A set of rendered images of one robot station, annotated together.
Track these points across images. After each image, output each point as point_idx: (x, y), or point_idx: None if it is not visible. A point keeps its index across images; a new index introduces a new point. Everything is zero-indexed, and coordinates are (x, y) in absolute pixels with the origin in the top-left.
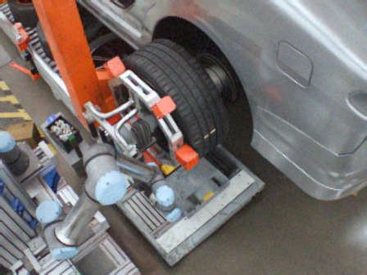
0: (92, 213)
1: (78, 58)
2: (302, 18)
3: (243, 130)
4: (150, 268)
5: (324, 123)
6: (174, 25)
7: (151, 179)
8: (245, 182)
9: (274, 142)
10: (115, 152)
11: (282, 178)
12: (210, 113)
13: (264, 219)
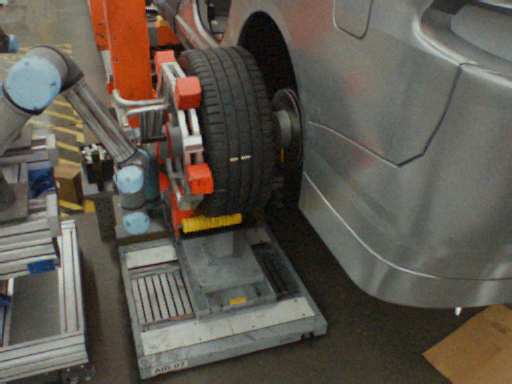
0: (3, 125)
1: (130, 46)
2: None
3: (330, 261)
4: (113, 371)
5: (381, 102)
6: (267, 66)
7: (125, 159)
8: (299, 312)
9: (322, 184)
10: (78, 73)
11: (360, 332)
12: (249, 129)
13: (307, 374)
